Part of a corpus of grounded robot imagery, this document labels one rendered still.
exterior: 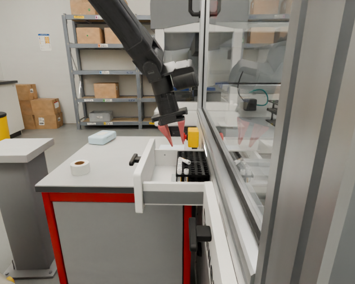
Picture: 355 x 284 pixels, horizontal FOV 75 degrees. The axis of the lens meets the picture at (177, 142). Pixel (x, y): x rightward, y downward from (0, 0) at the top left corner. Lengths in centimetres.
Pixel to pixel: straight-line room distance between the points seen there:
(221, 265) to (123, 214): 66
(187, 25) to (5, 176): 126
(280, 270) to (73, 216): 90
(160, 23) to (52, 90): 421
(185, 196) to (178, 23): 107
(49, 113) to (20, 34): 156
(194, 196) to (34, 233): 118
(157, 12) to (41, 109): 402
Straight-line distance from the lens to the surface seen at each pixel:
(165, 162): 82
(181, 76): 62
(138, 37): 57
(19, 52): 567
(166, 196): 59
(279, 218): 18
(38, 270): 178
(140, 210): 60
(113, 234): 102
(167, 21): 145
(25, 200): 151
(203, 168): 65
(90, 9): 474
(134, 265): 110
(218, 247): 36
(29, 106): 525
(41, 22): 548
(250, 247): 27
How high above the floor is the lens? 117
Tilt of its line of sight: 18 degrees down
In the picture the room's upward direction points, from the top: straight up
